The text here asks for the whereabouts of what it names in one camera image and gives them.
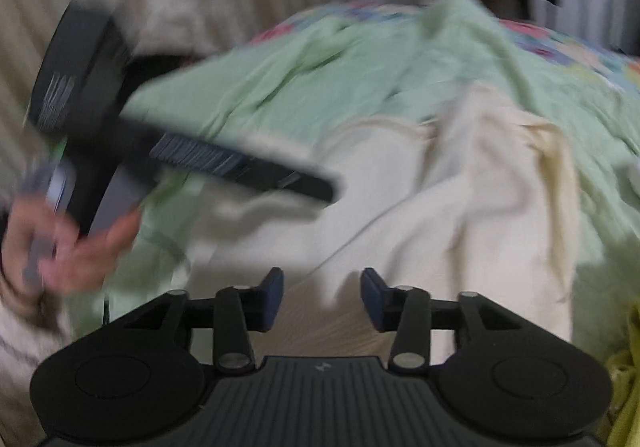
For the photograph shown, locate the cream garment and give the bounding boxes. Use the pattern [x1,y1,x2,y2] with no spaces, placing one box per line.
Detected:
[187,81,585,345]

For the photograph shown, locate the yellow-green cloth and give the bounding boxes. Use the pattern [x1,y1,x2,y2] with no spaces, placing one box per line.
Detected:
[601,301,640,447]

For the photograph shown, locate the colourful printed blanket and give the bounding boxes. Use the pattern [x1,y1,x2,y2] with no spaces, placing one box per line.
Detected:
[249,1,640,95]

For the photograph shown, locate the person's left hand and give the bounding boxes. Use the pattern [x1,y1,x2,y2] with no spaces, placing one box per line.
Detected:
[0,199,144,299]

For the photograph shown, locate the light green garment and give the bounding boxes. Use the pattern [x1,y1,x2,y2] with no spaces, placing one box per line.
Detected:
[65,0,640,328]

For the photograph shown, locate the person's left forearm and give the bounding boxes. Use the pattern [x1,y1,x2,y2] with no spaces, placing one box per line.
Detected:
[0,264,81,447]

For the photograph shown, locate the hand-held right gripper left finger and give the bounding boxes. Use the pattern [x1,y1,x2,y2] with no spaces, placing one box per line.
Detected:
[123,268,286,373]

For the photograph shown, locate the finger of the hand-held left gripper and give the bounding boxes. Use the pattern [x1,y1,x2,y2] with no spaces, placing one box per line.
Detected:
[149,129,346,204]

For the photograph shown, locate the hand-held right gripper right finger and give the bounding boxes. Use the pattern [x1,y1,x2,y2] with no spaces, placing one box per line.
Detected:
[361,268,524,374]

